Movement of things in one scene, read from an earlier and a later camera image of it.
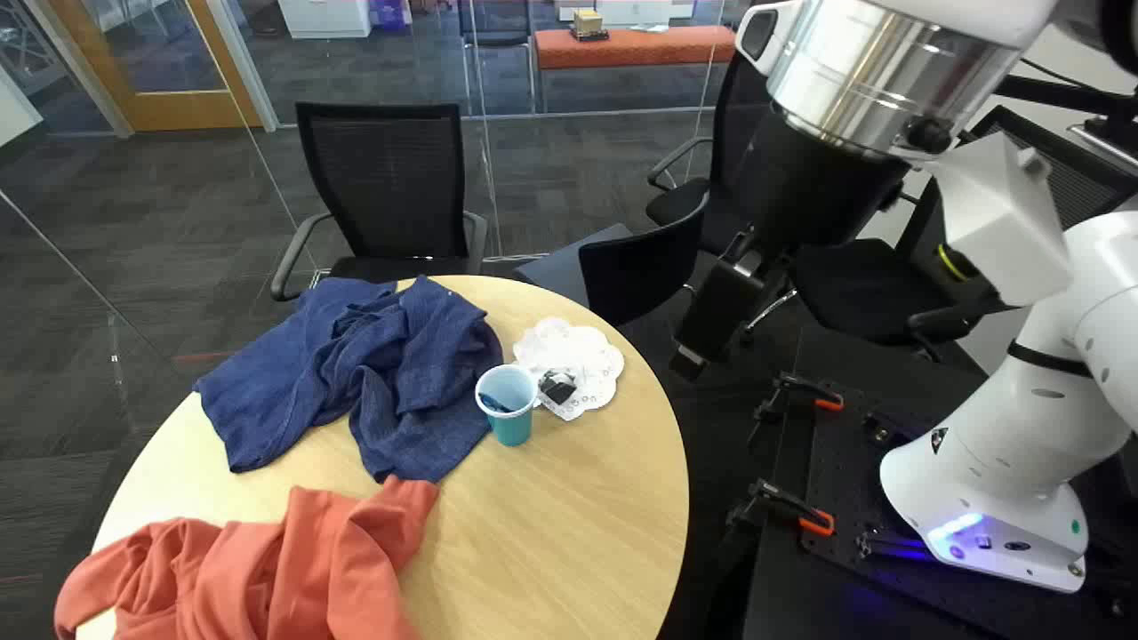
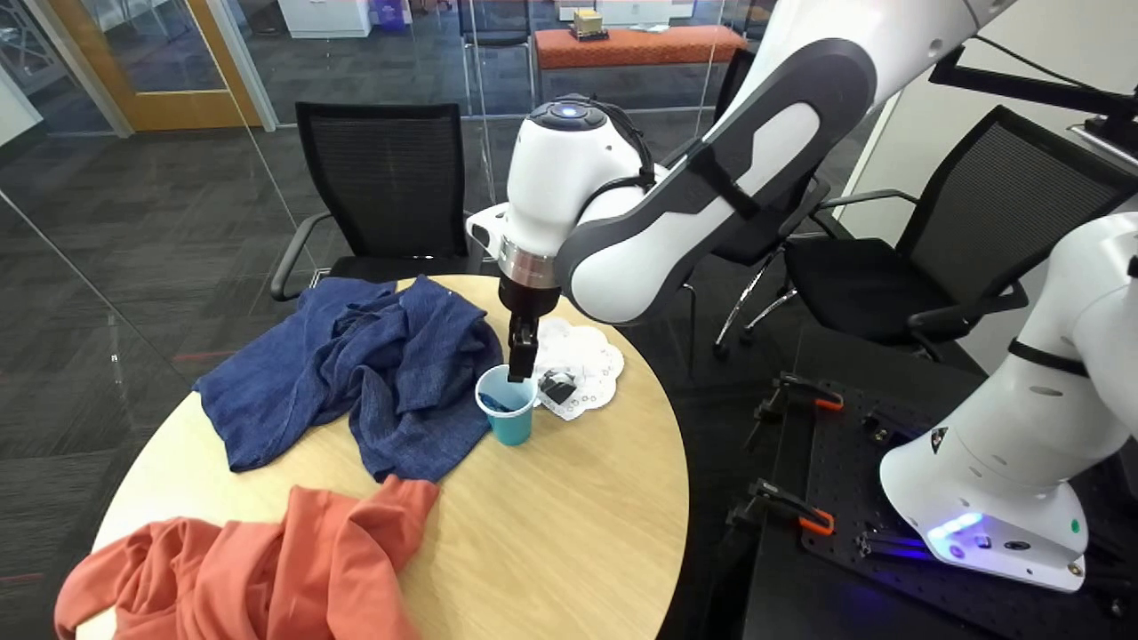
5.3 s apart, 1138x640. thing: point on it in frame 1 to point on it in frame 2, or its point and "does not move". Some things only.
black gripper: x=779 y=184 to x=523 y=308
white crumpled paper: x=582 y=352 does not move
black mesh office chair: x=397 y=177 does not move
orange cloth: x=334 y=565 does not move
